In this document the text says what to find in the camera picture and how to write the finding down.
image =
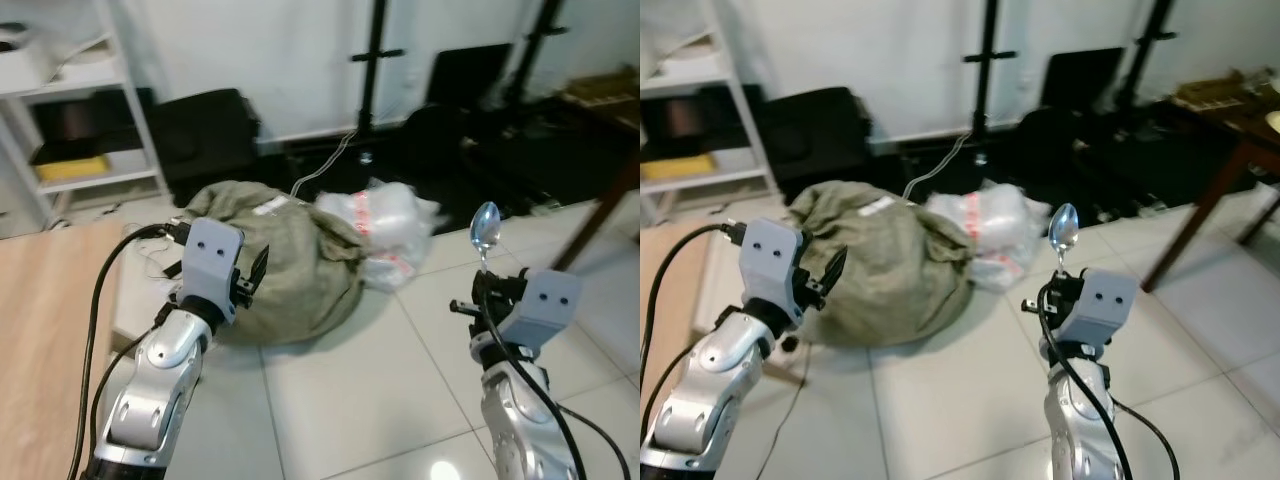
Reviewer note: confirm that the black slanted tripod stand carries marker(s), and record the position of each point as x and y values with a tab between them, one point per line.
530	55
1145	55

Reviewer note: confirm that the black box on shelf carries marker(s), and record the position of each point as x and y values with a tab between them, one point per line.
690	120
90	125

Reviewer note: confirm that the clear white plastic bag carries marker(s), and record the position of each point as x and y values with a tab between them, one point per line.
395	230
1000	235

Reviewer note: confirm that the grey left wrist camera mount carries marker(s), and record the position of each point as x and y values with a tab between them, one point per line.
770	265
210	260

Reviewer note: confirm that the black flat panel case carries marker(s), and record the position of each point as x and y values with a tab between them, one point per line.
1082	78
468	78

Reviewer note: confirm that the dark brown wooden table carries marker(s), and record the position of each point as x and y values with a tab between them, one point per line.
605	195
1215	165

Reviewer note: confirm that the tan woven tray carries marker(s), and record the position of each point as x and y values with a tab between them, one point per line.
605	90
1225	95

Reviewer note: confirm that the flat yellow box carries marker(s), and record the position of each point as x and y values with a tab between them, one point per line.
678	166
72	168

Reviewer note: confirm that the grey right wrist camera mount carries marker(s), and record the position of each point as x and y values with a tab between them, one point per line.
1105	305
545	305

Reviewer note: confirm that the white round appliance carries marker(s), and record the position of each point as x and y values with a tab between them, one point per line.
25	55

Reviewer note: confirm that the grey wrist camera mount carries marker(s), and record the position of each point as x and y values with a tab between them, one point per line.
545	305
770	265
210	260
1105	305

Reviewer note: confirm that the white metal shelf rack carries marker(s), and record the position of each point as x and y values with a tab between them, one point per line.
128	90
735	95

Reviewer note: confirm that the black square fabric case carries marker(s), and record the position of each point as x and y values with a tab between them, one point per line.
205	145
812	142

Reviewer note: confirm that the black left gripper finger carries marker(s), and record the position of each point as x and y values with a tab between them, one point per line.
260	272
833	275

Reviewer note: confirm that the olive green cloth sack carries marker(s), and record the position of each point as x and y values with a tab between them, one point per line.
300	265
895	265

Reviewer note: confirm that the shiny metal spoon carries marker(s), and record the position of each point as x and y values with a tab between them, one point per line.
1064	228
486	228

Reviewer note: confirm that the black upright stand pole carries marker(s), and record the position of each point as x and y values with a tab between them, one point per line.
988	70
374	70

